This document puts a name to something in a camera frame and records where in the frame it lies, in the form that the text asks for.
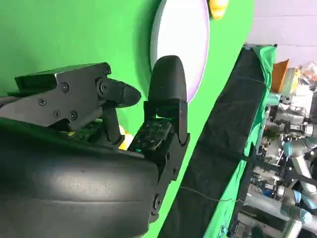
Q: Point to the lilac plate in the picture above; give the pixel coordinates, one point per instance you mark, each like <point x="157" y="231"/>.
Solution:
<point x="180" y="37"/>

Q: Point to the orange workshop object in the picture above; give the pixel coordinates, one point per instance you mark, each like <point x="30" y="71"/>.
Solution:
<point x="281" y="74"/>

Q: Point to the black backdrop curtain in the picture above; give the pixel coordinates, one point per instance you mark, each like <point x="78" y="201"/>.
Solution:
<point x="223" y="124"/>

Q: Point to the green table cloth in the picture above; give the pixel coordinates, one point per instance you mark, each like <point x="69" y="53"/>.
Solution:
<point x="62" y="32"/>

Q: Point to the orange white toy bread roll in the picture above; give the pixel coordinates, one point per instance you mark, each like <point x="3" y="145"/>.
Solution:
<point x="218" y="10"/>
<point x="124" y="142"/>

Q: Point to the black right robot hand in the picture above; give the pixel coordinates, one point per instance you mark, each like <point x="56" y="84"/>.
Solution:
<point x="74" y="188"/>

